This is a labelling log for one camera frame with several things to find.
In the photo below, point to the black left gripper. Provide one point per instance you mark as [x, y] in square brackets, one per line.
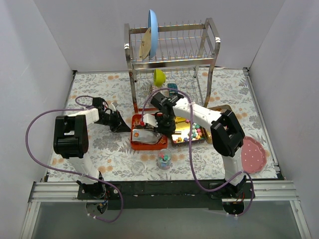
[116, 120]

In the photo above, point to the yellow-green bowl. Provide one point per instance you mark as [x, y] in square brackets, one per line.
[159, 77]

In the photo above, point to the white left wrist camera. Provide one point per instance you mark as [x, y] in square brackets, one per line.
[113, 106]

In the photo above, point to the gold tin of candies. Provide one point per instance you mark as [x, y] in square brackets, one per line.
[222, 108]

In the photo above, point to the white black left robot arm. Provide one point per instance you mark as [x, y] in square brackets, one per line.
[71, 140]

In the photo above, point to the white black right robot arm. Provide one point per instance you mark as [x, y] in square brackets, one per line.
[227, 134]

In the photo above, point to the orange lollipop candy tin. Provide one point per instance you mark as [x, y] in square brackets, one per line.
[162, 144]

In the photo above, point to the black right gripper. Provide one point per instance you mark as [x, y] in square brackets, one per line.
[166, 124]

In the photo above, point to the clear jar lid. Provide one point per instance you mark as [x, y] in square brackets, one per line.
[138, 168]

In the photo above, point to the star candy tin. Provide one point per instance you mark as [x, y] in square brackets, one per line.
[184, 131]

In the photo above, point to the teal white mug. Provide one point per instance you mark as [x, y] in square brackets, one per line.
[172, 89]

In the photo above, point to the beige plate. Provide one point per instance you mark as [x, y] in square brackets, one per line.
[146, 45]

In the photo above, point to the patterned ceramic bowl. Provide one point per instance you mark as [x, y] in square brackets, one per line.
[151, 89]

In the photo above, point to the metal scoop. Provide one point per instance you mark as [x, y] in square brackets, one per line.
[145, 136]

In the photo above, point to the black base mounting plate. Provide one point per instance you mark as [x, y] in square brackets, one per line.
[162, 194]

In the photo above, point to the steel two-tier dish rack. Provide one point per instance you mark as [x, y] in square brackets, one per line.
[187, 53]

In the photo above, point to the clear glass jar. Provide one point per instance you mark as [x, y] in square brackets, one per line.
[164, 159]

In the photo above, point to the aluminium frame rail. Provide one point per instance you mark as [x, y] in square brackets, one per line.
[262, 190]

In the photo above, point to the pink polka dot plate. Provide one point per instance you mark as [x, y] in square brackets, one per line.
[253, 155]

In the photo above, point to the light blue plate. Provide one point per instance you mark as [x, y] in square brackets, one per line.
[153, 25]

